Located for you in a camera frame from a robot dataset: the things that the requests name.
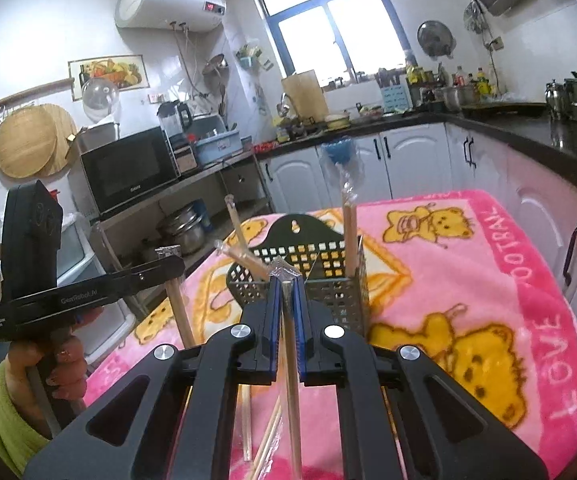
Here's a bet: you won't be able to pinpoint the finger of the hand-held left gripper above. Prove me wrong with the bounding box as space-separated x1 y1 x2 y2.
132 255 186 287

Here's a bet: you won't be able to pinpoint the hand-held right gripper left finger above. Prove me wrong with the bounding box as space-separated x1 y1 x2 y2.
23 275 284 480

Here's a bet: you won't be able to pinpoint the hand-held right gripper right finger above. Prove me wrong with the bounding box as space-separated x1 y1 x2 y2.
291 275 551 480

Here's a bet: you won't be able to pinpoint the wooden chopsticks pair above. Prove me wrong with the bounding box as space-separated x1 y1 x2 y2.
248 397 285 480
155 244 196 348
239 385 255 462
341 177 361 278
223 195 249 256
214 239 272 281
271 257 303 473

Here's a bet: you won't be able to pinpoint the green plastic utensil holder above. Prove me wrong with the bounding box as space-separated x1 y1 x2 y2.
227 214 370 347

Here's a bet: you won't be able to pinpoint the hanging kitchen utensils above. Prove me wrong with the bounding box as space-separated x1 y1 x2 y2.
463 0 492 37

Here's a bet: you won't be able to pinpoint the person's left hand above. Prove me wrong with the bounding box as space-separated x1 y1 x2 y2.
7 333 89 437

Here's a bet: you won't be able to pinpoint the stacked steel pots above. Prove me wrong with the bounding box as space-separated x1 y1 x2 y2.
157 204 208 257

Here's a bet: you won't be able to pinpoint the round wooden boards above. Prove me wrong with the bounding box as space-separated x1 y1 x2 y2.
0 103 78 179

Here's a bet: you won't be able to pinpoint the black microwave oven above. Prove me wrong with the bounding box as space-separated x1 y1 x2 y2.
78 126 182 217

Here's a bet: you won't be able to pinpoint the blue dish rack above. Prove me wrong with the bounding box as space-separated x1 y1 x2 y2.
193 127 244 167

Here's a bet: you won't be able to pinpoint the black blender jug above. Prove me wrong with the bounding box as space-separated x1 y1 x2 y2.
157 101 194 137

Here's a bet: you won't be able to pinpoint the clear glass bowl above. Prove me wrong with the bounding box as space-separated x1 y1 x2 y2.
82 77 120 122

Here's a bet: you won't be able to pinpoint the pink printed bear blanket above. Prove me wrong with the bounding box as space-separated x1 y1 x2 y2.
88 189 577 480

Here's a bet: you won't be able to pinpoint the white kitchen cabinets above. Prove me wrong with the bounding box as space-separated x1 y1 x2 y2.
256 121 577 313

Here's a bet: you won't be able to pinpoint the hanging steel ladle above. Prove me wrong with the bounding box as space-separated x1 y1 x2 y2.
202 53 230 97

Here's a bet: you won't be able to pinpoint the wooden cutting board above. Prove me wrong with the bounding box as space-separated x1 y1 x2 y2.
281 69 330 122

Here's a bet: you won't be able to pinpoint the blue knife holder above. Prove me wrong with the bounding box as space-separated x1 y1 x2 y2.
380 82 415 114

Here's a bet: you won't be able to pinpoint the white water heater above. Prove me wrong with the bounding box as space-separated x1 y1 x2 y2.
115 0 228 32

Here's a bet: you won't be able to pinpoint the steel mixing bowl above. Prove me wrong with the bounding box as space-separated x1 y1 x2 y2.
440 85 475 113

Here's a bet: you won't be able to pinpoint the kitchen window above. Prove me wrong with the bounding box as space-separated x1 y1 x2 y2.
249 0 413 87

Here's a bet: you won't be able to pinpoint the hanging steel pot lid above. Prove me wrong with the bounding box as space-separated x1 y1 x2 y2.
416 20 457 57

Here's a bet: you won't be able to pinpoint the steel teapot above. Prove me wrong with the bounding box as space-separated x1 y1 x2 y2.
545 80 568 121

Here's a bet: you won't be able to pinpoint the wooden wall rail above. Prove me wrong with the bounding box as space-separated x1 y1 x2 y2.
0 78 75 128

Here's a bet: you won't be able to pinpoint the fruit wall poster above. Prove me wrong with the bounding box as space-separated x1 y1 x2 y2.
68 57 148 93

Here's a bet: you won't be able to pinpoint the green wall organizer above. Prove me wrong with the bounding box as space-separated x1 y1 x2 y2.
235 42 275 72

